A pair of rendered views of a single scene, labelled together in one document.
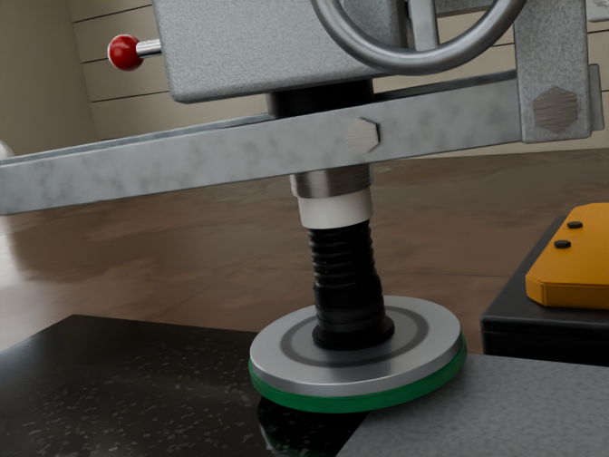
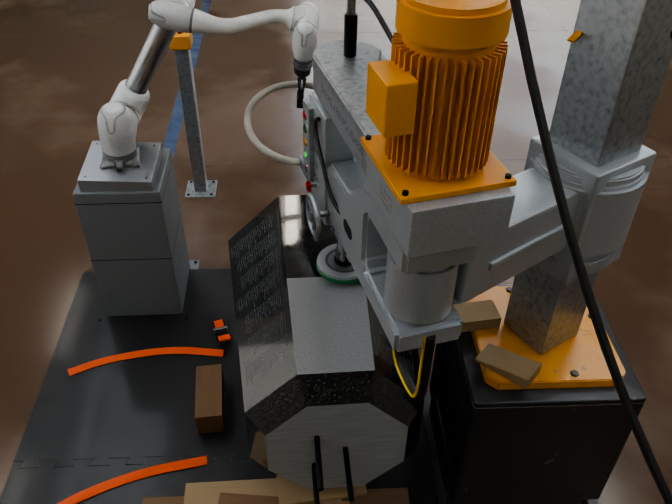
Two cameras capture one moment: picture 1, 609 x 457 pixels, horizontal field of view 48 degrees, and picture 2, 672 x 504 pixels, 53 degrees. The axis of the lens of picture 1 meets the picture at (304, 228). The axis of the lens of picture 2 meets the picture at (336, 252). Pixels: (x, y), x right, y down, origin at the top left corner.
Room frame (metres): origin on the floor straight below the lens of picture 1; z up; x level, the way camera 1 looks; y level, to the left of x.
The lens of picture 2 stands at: (-0.55, -1.63, 2.57)
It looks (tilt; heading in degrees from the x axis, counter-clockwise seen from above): 39 degrees down; 54
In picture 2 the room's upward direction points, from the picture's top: 1 degrees clockwise
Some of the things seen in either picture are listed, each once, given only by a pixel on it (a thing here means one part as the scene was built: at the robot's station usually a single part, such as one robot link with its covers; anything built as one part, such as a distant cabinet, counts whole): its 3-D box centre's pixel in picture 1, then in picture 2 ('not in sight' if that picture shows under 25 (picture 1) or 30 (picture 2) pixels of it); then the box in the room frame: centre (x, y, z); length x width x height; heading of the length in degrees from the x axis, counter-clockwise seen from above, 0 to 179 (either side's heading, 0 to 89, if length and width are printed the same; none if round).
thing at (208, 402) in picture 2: not in sight; (210, 398); (0.15, 0.30, 0.07); 0.30 x 0.12 x 0.12; 62
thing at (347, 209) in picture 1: (334, 200); not in sight; (0.65, -0.03, 1.03); 0.07 x 0.07 x 0.04
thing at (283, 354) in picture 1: (354, 338); (344, 261); (0.65, -0.03, 0.89); 0.21 x 0.21 x 0.01
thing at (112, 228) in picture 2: not in sight; (138, 234); (0.24, 1.21, 0.40); 0.50 x 0.50 x 0.80; 58
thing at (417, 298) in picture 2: not in sight; (420, 276); (0.44, -0.66, 1.37); 0.19 x 0.19 x 0.20
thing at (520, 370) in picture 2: not in sight; (507, 361); (0.86, -0.71, 0.80); 0.20 x 0.10 x 0.05; 105
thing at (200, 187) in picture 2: not in sight; (191, 117); (0.93, 1.96, 0.54); 0.20 x 0.20 x 1.09; 57
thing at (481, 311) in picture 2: not in sight; (470, 316); (0.90, -0.48, 0.81); 0.20 x 0.10 x 0.05; 155
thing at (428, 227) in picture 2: not in sight; (387, 132); (0.54, -0.36, 1.64); 0.96 x 0.25 x 0.17; 71
